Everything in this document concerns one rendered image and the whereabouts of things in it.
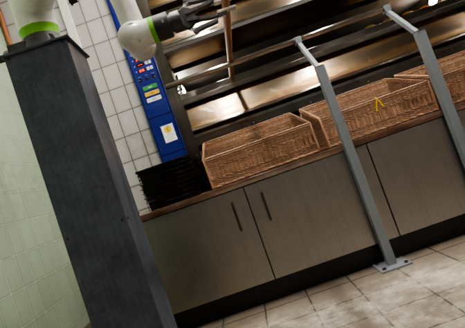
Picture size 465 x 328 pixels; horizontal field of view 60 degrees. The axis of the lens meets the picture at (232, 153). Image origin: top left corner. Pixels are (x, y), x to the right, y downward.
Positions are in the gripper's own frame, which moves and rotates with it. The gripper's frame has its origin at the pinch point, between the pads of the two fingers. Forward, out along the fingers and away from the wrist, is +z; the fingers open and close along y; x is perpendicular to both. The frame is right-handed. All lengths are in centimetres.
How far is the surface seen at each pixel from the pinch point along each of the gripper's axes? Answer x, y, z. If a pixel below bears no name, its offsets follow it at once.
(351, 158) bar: -40, 68, 34
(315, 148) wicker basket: -52, 59, 23
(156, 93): -99, -3, -46
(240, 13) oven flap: -100, -33, 17
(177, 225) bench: -47, 72, -50
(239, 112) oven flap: -97, 25, -3
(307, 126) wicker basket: -52, 48, 23
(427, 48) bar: -40, 33, 84
